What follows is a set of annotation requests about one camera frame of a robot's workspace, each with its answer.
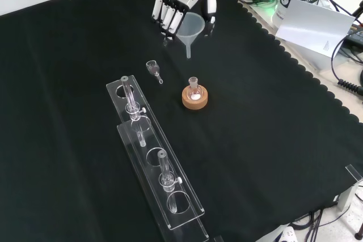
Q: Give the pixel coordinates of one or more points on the translucent plastic funnel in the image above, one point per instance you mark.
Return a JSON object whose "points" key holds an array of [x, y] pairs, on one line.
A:
{"points": [[190, 28]]}

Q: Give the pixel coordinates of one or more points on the clear acrylic corner bracket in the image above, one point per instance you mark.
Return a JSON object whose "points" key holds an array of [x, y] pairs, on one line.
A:
{"points": [[350, 185]]}

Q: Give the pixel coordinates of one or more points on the white power strip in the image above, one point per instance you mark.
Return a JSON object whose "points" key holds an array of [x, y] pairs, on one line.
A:
{"points": [[287, 233]]}

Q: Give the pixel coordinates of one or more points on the clear acrylic funnel stand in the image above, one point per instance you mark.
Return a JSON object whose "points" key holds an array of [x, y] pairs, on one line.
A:
{"points": [[158, 151]]}

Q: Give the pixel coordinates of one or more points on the black electronic box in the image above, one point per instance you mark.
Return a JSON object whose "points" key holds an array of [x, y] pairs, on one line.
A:
{"points": [[356, 33]]}

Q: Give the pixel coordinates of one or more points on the glass round-bottom flask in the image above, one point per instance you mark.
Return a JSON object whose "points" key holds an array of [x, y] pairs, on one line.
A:
{"points": [[194, 90]]}

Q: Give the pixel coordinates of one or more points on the pale board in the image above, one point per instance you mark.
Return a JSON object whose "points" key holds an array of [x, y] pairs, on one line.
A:
{"points": [[314, 26]]}

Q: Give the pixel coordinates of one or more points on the black bench cloth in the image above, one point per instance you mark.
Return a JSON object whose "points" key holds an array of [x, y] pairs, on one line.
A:
{"points": [[71, 83]]}

